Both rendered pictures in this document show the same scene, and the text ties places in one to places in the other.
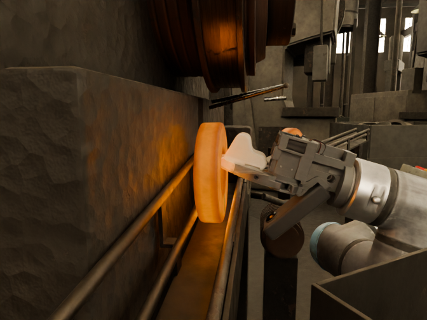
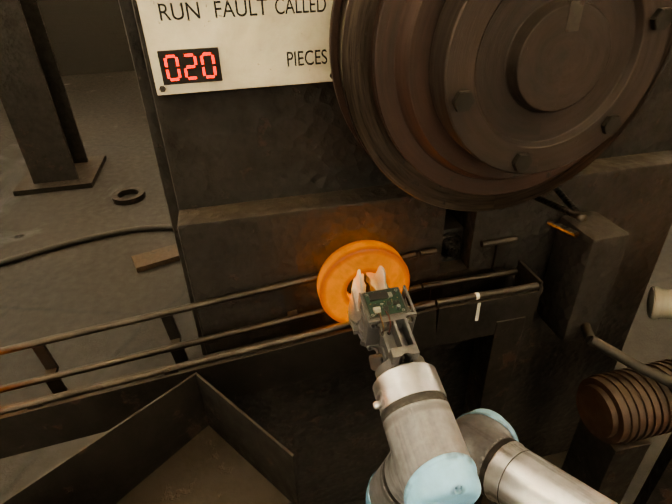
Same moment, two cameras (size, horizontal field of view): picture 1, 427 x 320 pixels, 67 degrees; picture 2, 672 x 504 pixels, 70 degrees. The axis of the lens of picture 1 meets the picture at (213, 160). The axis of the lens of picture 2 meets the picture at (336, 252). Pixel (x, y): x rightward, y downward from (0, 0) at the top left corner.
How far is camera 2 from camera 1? 0.76 m
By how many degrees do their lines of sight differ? 69
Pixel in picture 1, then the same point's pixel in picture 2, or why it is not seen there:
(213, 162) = (321, 281)
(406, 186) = (395, 419)
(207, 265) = not seen: hidden behind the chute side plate
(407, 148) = not seen: outside the picture
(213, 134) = (336, 259)
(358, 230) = (476, 443)
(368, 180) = (380, 384)
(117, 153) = (221, 257)
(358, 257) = not seen: hidden behind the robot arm
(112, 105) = (213, 236)
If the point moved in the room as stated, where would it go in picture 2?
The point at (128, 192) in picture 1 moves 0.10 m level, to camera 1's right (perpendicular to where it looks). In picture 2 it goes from (236, 276) to (249, 311)
